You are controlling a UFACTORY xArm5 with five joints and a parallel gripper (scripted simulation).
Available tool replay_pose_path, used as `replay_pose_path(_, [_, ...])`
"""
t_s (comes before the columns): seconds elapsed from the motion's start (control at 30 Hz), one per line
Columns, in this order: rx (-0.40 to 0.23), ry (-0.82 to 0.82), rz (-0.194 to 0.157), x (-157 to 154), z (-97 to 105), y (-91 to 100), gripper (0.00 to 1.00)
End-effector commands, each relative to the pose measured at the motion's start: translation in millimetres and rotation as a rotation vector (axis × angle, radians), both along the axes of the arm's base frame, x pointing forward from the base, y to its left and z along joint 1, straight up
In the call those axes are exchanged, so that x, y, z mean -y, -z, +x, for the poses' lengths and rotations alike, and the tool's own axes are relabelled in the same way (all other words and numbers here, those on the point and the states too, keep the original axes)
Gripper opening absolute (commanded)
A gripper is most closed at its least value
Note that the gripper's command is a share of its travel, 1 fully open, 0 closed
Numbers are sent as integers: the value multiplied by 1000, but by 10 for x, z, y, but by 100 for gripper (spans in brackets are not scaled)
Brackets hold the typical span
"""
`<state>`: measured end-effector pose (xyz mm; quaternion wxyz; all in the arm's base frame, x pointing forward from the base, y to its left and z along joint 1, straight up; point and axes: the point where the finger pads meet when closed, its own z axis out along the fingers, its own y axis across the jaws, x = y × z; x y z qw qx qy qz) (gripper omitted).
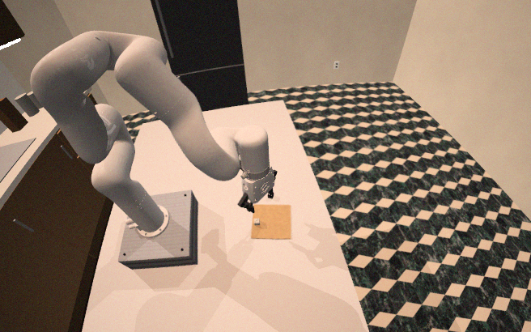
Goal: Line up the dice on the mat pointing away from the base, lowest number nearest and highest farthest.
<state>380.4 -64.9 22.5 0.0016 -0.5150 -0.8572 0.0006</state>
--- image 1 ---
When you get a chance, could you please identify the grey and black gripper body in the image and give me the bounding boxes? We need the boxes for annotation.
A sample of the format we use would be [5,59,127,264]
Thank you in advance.
[241,164,274,204]

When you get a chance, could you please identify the tan mat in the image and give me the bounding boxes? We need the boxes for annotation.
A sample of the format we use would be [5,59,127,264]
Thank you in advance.
[251,204,291,239]

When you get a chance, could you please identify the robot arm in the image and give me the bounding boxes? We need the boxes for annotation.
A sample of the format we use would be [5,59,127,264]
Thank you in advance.
[30,31,270,238]

